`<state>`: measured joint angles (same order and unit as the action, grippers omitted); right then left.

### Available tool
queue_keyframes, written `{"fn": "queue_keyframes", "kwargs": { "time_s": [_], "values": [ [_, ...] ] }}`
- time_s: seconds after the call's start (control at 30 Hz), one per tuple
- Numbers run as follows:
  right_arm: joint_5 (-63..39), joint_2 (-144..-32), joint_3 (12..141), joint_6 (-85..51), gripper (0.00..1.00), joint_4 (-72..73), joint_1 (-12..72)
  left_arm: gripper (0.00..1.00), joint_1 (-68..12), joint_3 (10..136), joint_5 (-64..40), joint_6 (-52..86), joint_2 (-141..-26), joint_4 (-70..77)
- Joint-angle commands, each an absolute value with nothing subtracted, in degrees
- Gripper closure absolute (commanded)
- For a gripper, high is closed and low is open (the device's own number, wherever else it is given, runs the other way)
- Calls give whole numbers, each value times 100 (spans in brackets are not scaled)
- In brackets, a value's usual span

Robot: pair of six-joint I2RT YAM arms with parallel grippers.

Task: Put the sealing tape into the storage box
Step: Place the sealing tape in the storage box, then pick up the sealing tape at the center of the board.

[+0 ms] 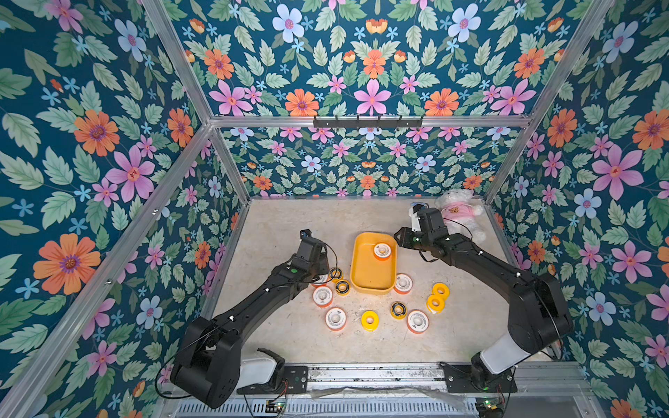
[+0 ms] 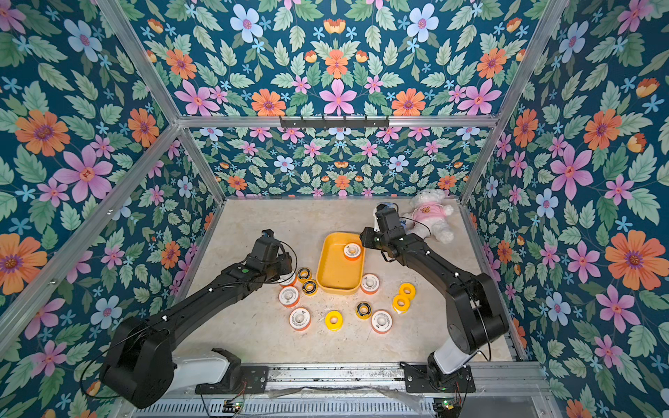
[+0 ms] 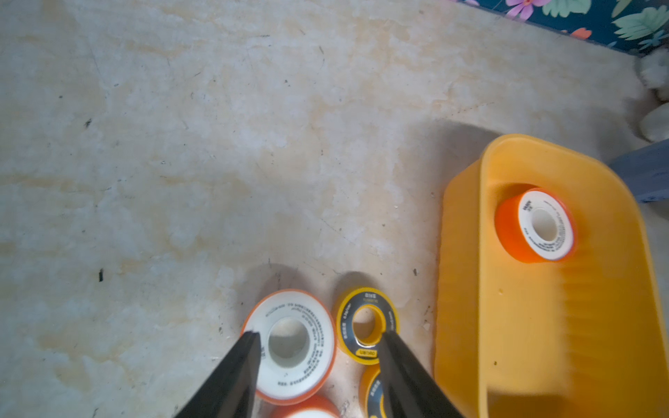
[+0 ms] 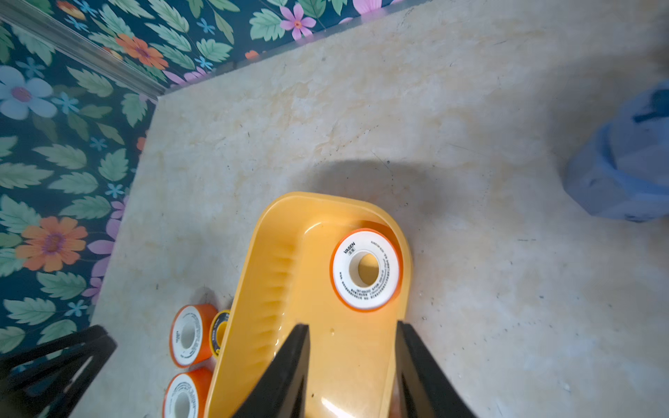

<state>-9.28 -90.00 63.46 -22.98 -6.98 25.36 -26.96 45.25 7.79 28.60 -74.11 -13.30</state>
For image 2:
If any orange white sealing tape roll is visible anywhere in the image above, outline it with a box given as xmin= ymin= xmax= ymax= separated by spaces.
xmin=360 ymin=273 xmax=381 ymax=294
xmin=279 ymin=286 xmax=300 ymax=308
xmin=343 ymin=242 xmax=364 ymax=262
xmin=289 ymin=308 xmax=312 ymax=332
xmin=371 ymin=310 xmax=393 ymax=334
xmin=280 ymin=276 xmax=297 ymax=287

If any black yellow sealing tape roll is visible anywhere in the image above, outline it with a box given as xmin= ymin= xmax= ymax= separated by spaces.
xmin=302 ymin=280 xmax=318 ymax=296
xmin=355 ymin=301 xmax=373 ymax=320
xmin=296 ymin=268 xmax=312 ymax=283

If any yellow plastic storage box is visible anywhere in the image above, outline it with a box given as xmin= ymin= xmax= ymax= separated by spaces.
xmin=316 ymin=232 xmax=365 ymax=295

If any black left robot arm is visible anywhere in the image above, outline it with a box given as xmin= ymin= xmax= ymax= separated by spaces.
xmin=99 ymin=254 xmax=293 ymax=409

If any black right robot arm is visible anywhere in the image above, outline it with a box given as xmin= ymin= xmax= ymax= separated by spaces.
xmin=360 ymin=227 xmax=510 ymax=382

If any white plush bear pink shirt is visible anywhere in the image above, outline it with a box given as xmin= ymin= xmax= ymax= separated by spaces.
xmin=402 ymin=189 xmax=455 ymax=244

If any white perforated vent panel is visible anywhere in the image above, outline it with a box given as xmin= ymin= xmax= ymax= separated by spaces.
xmin=132 ymin=397 xmax=437 ymax=417

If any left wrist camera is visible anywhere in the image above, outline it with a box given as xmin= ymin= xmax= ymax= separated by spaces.
xmin=247 ymin=229 xmax=282 ymax=263

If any black hook rail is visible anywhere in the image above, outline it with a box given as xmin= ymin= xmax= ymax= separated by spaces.
xmin=279 ymin=116 xmax=390 ymax=130

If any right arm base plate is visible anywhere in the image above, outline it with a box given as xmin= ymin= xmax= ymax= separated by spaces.
xmin=399 ymin=362 xmax=476 ymax=394

